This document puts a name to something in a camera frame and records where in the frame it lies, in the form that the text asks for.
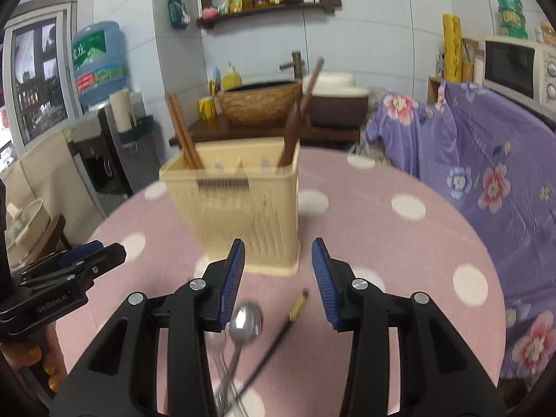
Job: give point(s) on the green hanging packet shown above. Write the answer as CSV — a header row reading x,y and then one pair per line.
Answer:
x,y
177,11

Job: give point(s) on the white cooking pot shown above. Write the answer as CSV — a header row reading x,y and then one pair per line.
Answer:
x,y
26,226

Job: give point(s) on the dark wooden counter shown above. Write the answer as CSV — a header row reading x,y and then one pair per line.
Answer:
x,y
243,132

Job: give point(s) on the pink polka dot tablecloth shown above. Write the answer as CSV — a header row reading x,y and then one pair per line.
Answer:
x,y
369,247

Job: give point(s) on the woven wicker basin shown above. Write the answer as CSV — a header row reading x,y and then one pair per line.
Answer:
x,y
260,104

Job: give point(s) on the beige cloth cover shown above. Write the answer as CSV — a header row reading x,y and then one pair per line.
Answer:
x,y
47,169

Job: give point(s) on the blue water jug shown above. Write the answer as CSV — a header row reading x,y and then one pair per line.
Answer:
x,y
97,61

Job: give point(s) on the grey water dispenser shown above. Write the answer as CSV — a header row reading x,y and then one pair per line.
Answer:
x,y
143,165

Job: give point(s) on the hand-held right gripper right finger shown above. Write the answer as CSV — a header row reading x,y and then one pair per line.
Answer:
x,y
323,278

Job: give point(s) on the black chopstick with gold band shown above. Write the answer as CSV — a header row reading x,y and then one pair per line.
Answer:
x,y
278,339

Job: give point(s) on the sliding glass window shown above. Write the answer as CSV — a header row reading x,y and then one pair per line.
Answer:
x,y
39,78

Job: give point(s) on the yellow wrapped roll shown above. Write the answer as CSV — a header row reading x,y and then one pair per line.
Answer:
x,y
451,47

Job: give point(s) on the person's left hand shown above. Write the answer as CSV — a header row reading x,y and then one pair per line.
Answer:
x,y
26,354

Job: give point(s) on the wooden rack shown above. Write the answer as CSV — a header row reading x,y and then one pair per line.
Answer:
x,y
477,58

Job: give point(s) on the wooden crate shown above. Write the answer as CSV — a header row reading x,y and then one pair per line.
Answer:
x,y
434,91

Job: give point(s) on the bronze faucet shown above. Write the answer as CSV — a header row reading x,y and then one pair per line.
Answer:
x,y
296,65

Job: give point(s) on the dark wooden spoon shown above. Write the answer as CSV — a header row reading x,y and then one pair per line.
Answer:
x,y
292,130

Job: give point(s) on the white brown rice cooker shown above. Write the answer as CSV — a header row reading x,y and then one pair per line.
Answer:
x,y
336,104

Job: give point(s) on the dark blue cup holder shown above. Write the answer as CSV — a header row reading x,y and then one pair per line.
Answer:
x,y
141,134

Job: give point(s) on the blue toothbrush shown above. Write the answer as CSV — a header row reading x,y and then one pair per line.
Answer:
x,y
216,74

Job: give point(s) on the white microwave oven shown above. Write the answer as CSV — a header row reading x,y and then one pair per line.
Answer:
x,y
508,65

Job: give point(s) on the purple floral cloth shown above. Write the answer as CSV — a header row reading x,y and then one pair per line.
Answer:
x,y
478,147

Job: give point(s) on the white paper cup stack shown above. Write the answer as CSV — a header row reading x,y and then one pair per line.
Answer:
x,y
121,108

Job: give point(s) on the glass jar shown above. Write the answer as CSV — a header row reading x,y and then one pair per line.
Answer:
x,y
547,32

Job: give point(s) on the beige plastic utensil holder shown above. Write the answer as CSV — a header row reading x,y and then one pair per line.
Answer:
x,y
234,213

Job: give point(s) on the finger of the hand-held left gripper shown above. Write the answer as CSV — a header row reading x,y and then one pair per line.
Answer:
x,y
80,252
104,256

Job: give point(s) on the metal spoon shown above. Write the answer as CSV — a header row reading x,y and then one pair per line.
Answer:
x,y
238,402
245,321

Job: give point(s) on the brown wooden chopstick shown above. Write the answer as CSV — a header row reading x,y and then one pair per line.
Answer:
x,y
180,134
187,134

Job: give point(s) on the pink small bowl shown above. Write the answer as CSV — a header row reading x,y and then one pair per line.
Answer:
x,y
209,13

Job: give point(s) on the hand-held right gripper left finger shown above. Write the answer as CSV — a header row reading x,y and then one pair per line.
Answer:
x,y
232,278

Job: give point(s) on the yellow soap pump bottle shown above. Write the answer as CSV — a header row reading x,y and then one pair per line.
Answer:
x,y
231,79

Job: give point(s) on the yellow mug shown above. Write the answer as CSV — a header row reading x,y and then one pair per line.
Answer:
x,y
207,109

